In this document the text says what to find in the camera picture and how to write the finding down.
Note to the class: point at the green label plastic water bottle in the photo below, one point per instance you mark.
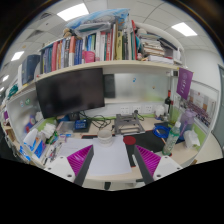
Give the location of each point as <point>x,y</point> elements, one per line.
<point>172,139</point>

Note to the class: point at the white paper cup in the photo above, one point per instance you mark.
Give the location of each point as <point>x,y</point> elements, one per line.
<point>105,137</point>

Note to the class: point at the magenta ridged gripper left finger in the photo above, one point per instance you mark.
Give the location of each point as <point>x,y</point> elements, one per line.
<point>80,162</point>

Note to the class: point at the stack of books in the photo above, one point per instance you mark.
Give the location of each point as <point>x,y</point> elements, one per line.
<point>152,47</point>

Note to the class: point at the black desk mat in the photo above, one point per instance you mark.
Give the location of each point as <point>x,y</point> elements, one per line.
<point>146,140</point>

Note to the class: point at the dark blue binder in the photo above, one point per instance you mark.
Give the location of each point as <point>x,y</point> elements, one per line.
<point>28,68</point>

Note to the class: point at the blue small device box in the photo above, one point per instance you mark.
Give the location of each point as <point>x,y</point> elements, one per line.
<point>81,125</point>

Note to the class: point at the plastic wrapped package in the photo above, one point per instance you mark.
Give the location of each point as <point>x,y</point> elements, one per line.
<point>97,21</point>

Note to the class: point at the black computer monitor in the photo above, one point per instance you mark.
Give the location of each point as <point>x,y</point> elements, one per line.
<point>71,91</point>

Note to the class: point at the white wall shelf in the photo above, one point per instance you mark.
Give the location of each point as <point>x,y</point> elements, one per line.
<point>109,67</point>

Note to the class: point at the red round coaster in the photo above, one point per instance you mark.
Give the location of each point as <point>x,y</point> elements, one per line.
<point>129,140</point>

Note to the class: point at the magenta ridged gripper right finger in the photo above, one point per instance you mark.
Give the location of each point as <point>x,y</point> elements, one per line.
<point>147,162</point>

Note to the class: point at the row of books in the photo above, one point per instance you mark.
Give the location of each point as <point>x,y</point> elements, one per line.
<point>97,42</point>

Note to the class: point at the purple water bottle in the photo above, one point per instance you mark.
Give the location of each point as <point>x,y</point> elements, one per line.
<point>187,120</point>

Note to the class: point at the dark wine bottle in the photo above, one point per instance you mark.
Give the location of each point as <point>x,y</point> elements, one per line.
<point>168,102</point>

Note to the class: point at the white paper sheet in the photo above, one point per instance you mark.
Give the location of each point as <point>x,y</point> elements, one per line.
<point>111,160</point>

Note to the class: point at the purple hanging pennant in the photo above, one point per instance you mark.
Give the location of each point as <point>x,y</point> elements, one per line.
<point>184,82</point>

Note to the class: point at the metal laptop stand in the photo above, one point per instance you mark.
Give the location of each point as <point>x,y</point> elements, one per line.
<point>128,124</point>

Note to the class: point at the white tissue pack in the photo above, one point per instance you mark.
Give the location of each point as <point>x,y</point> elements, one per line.
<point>191,139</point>

